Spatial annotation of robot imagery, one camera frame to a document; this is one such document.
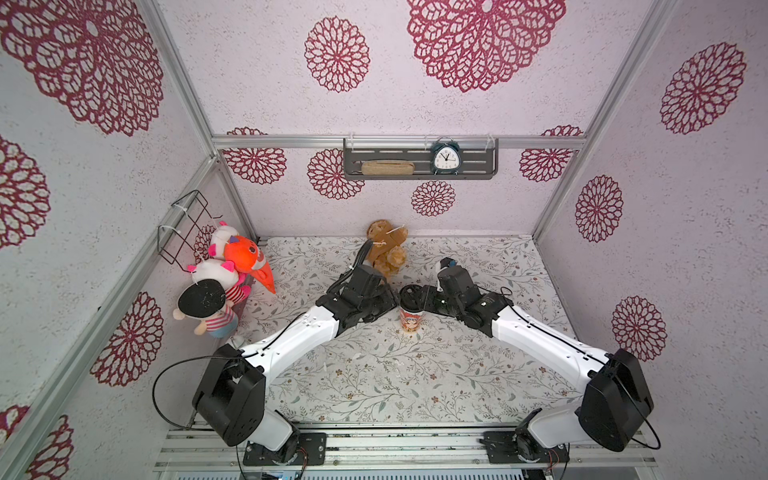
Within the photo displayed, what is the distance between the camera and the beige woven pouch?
2.93 ft

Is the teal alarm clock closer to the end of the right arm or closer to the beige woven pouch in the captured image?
the beige woven pouch

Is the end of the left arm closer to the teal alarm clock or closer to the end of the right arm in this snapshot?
the end of the right arm
